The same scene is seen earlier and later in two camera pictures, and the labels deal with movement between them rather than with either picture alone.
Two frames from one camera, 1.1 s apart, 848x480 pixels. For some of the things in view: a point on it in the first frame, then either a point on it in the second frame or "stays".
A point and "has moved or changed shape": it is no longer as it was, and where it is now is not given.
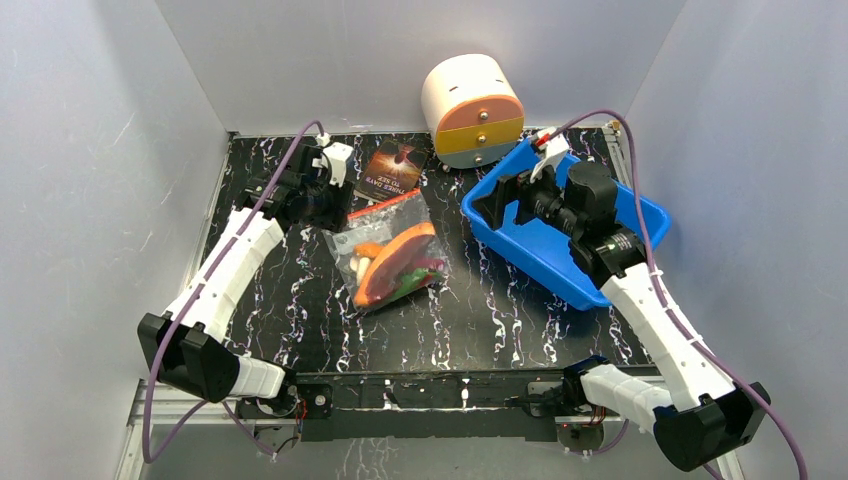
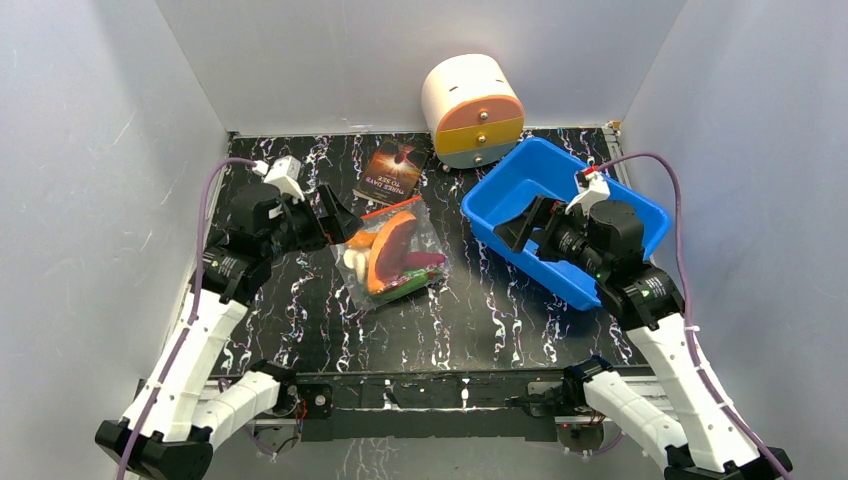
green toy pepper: x=420 y=277 stays
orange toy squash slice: x=396 y=257 has moved or changed shape
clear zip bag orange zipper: x=389 y=252 stays
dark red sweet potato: x=394 y=265 to x=390 y=259
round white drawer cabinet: x=475 y=110 stays
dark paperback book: x=394 y=169 stays
